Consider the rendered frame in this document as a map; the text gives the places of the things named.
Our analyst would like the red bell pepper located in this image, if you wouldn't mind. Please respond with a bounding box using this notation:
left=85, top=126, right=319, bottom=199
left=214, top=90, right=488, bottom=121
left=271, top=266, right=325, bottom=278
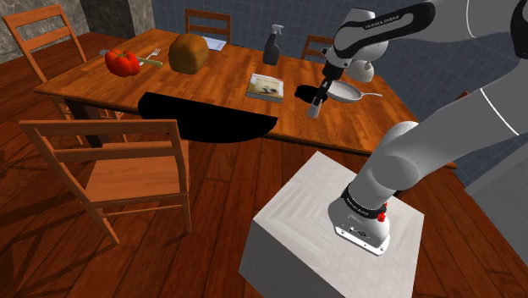
left=104, top=48, right=164, bottom=79

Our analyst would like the black spray bottle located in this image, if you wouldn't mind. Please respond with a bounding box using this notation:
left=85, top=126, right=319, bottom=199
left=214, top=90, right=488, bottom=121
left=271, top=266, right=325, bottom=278
left=262, top=24, right=285, bottom=67

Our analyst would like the silver frying pan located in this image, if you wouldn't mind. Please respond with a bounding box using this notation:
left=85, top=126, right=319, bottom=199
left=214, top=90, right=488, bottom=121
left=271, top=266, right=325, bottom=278
left=326, top=80, right=384, bottom=104

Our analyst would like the brown bread loaf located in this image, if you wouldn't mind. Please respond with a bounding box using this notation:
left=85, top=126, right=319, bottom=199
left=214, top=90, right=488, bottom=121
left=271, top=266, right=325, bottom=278
left=168, top=33, right=210, bottom=75

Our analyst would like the wooden dining table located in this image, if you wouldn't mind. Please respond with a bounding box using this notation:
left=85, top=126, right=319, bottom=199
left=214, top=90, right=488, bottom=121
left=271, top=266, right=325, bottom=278
left=33, top=27, right=459, bottom=170

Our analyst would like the silver fork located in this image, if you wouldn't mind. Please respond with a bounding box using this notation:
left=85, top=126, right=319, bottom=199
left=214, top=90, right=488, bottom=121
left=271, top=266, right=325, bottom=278
left=138, top=47, right=162, bottom=67

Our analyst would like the wooden slat-back chair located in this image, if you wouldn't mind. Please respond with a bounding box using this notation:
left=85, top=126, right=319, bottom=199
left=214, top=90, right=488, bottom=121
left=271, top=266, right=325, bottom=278
left=184, top=8, right=233, bottom=45
left=300, top=34, right=336, bottom=61
left=18, top=119, right=193, bottom=246
left=1, top=3, right=127, bottom=146

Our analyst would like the book with pale cover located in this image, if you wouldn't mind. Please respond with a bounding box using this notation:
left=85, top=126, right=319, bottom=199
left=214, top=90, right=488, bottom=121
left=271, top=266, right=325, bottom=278
left=245, top=73, right=285, bottom=104

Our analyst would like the grey white robot stand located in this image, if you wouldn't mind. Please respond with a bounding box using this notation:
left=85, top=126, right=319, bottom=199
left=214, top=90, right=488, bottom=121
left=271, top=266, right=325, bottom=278
left=238, top=150, right=426, bottom=298

